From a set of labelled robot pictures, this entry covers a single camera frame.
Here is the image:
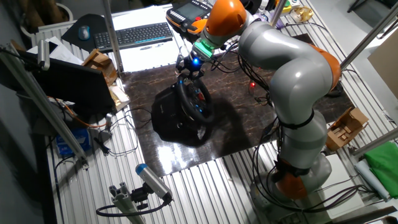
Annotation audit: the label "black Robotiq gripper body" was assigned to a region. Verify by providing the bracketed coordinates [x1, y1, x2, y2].
[180, 54, 202, 73]

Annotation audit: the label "black gaming steering wheel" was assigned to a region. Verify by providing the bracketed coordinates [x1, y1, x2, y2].
[175, 76, 215, 124]

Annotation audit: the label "black Logitech wheel base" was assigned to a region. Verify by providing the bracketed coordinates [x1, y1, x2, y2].
[151, 86, 215, 147]

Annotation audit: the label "green wrist adapter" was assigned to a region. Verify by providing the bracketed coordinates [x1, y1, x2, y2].
[192, 39, 216, 60]

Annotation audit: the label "large white paper sheet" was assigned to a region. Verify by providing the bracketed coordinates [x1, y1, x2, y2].
[111, 4, 193, 73]

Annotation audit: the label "orange black teach pendant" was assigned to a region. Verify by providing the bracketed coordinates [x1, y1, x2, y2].
[165, 0, 212, 35]

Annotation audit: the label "black computer keyboard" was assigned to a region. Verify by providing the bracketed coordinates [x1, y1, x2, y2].
[93, 21, 174, 54]

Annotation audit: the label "dark brown marble mat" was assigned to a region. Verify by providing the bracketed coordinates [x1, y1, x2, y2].
[119, 32, 357, 178]

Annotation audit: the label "white gold packet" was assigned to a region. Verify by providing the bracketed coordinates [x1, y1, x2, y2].
[108, 84, 131, 113]

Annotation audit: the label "open cardboard box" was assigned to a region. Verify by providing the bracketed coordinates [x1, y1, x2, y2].
[81, 48, 119, 87]

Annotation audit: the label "grey blue computer mouse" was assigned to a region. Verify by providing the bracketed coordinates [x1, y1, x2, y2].
[77, 25, 91, 41]

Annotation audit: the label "black mouse pad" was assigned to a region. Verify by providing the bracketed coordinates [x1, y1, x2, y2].
[60, 14, 108, 54]

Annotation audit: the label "yellow green button box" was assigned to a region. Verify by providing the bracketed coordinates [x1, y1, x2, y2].
[275, 0, 293, 14]

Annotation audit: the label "loose white paper sheets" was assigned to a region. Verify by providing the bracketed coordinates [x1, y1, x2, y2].
[26, 36, 85, 66]

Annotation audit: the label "shiny gold object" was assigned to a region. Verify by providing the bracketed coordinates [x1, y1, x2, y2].
[289, 6, 314, 24]

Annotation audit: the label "silver cylindrical webcam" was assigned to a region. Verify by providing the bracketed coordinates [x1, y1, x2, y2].
[37, 39, 51, 72]

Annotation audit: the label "blue cardboard box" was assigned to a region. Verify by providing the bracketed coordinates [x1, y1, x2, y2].
[55, 128, 91, 158]

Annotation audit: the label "short aluminium profile stub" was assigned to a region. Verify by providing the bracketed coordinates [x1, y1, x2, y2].
[108, 182, 147, 224]

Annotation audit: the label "flat brown cardboard sheet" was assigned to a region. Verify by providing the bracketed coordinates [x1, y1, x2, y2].
[368, 29, 398, 100]

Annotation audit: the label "white paper roll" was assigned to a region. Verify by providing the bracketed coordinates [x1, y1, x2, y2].
[354, 159, 391, 203]

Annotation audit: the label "green cloth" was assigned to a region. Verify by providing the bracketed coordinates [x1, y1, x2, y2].
[363, 141, 398, 200]

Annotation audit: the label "dark metal bar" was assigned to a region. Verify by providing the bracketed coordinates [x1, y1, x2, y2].
[326, 205, 398, 224]

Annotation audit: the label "upright aluminium frame post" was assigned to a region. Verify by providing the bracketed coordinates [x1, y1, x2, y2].
[99, 0, 124, 74]

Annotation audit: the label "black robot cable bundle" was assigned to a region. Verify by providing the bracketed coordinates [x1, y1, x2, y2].
[211, 18, 374, 215]

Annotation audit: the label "round silver post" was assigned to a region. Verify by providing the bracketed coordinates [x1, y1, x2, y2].
[269, 0, 287, 26]

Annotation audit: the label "thin black cable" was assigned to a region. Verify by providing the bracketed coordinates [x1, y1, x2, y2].
[93, 107, 150, 156]

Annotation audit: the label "orange cable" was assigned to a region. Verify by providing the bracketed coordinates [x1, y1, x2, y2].
[46, 96, 108, 129]

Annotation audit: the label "silver camera with blue cap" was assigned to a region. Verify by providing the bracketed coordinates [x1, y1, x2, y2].
[135, 163, 174, 202]

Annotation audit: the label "white round chair frame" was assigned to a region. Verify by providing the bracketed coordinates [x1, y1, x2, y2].
[19, 2, 75, 40]

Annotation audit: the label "black camera ball mount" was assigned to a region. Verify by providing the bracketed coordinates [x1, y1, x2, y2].
[130, 183, 152, 211]

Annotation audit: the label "long aluminium frame beam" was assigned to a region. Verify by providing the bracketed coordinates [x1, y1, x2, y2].
[0, 43, 90, 169]
[351, 127, 398, 158]
[340, 1, 398, 71]

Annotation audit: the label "black camera cable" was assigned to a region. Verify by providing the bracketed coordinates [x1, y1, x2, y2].
[95, 198, 170, 218]

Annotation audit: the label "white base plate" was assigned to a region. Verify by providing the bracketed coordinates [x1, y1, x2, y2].
[323, 154, 365, 220]

